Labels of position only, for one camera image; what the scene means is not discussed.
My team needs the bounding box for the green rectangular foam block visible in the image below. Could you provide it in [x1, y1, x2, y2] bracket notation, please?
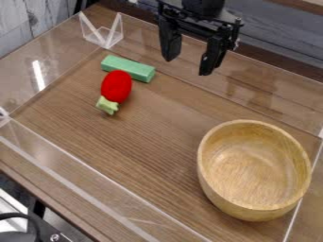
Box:
[102, 55, 155, 83]

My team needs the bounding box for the black cable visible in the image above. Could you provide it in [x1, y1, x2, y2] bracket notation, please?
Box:
[0, 212, 43, 242]

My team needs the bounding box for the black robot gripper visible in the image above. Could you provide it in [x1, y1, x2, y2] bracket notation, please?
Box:
[156, 0, 244, 76]

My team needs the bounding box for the red plush strawberry toy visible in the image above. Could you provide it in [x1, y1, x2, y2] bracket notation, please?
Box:
[96, 70, 132, 115]

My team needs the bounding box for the clear acrylic corner bracket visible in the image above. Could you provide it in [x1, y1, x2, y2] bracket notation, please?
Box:
[79, 12, 124, 49]

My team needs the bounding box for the wooden bowl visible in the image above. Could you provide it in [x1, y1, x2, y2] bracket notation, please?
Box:
[196, 119, 311, 221]

